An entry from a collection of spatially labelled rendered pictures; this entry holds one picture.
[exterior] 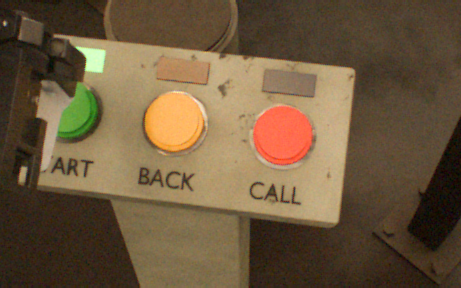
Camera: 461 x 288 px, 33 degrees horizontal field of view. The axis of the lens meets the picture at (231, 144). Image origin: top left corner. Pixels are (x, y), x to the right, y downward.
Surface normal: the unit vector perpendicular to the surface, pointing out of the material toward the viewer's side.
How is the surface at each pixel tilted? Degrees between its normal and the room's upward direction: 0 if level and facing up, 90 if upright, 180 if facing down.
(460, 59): 0
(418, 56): 0
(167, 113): 20
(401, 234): 0
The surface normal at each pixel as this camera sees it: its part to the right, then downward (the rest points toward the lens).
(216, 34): -0.01, -0.48
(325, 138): -0.06, -0.16
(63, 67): 0.75, 0.00
